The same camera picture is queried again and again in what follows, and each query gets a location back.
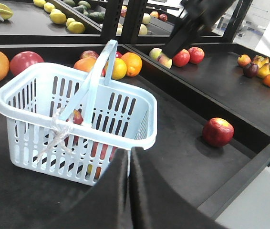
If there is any orange in right cluster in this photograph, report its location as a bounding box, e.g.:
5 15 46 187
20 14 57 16
73 57 97 73

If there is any big red apple by oranges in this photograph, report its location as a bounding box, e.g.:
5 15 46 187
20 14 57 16
10 51 44 76

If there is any black upright post right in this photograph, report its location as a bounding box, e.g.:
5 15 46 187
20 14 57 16
120 0 147 44

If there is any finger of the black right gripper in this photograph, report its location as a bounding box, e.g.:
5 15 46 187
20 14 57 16
163 26 192 58

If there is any yellow apple in right cluster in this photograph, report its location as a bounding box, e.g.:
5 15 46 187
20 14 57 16
111 58 127 80

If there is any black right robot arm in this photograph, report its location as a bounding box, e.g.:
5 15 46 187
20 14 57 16
162 0 234 58

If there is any front lemon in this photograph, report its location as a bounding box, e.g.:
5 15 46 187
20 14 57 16
67 21 86 34

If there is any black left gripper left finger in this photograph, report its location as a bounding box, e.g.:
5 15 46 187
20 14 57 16
51 149 128 229

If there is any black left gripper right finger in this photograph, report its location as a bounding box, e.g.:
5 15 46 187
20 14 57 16
129 147 222 229

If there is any rightmost orange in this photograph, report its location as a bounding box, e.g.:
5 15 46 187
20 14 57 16
120 52 142 77

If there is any black wooden fruit display table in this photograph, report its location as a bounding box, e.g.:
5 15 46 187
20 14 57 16
0 43 270 229

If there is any light blue plastic basket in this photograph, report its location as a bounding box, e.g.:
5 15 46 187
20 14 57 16
0 40 157 186

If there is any large lemon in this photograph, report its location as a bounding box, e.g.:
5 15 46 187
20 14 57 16
49 11 67 25

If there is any red bell pepper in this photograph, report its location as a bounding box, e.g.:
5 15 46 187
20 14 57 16
115 51 122 58

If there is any starfruit right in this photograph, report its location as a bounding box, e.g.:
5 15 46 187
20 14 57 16
0 3 13 20

